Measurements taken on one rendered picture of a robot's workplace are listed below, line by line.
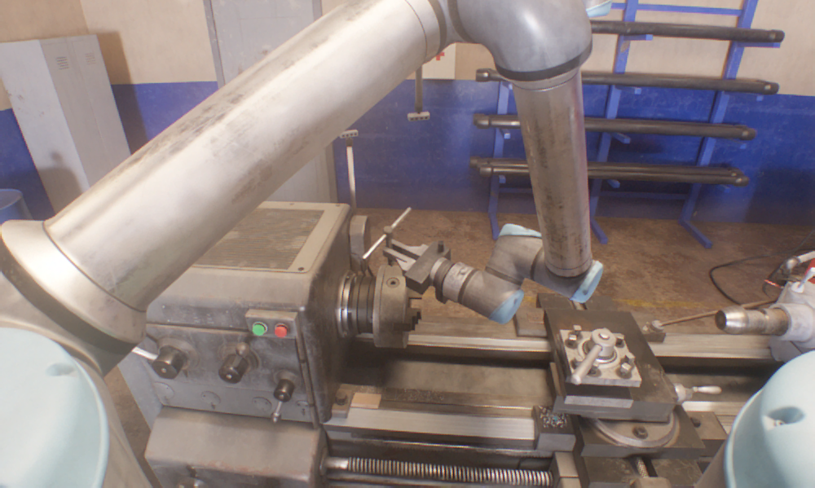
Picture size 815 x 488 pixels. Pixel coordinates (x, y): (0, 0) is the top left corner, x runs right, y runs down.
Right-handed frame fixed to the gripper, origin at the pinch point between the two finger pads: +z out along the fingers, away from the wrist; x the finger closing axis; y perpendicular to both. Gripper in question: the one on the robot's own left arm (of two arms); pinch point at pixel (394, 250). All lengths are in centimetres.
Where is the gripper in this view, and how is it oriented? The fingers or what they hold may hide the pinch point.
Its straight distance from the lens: 106.1
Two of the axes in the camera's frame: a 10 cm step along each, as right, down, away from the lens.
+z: -8.1, -3.7, 4.5
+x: -5.8, 6.2, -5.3
